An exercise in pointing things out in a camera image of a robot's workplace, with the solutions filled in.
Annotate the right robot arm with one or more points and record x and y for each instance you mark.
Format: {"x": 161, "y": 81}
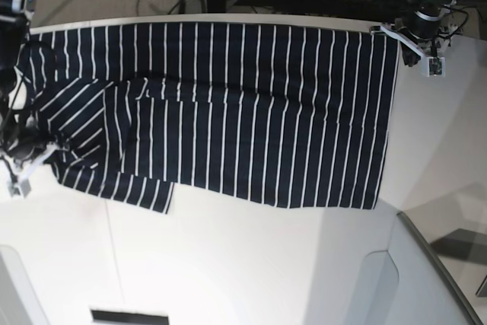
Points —
{"x": 16, "y": 17}

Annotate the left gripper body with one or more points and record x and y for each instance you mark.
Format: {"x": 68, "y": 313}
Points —
{"x": 420, "y": 24}

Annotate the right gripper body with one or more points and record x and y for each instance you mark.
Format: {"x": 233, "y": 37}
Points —
{"x": 25, "y": 145}

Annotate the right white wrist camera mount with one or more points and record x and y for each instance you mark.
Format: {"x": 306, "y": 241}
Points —
{"x": 15, "y": 172}

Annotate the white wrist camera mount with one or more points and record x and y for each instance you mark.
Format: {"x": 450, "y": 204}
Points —
{"x": 427, "y": 54}
{"x": 15, "y": 172}

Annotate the navy white striped t-shirt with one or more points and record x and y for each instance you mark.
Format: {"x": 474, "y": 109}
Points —
{"x": 289, "y": 117}

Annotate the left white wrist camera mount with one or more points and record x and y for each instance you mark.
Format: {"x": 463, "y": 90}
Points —
{"x": 427, "y": 54}

